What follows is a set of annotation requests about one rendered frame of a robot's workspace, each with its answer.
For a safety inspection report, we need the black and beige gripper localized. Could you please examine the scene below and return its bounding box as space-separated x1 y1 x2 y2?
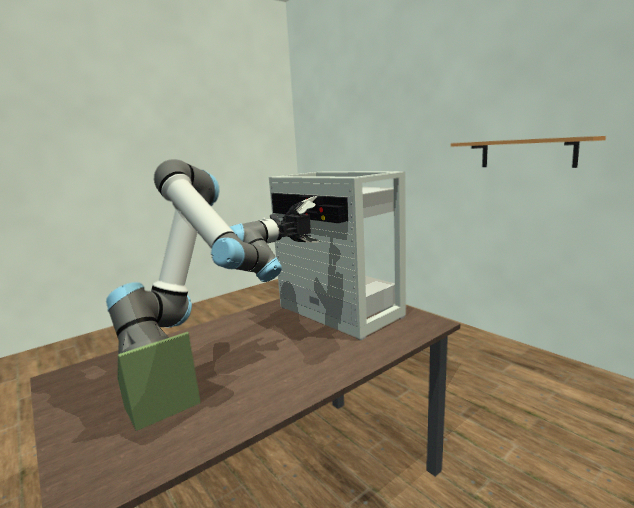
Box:
272 196 320 243

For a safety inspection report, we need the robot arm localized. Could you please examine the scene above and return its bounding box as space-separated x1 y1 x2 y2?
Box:
106 159 282 354

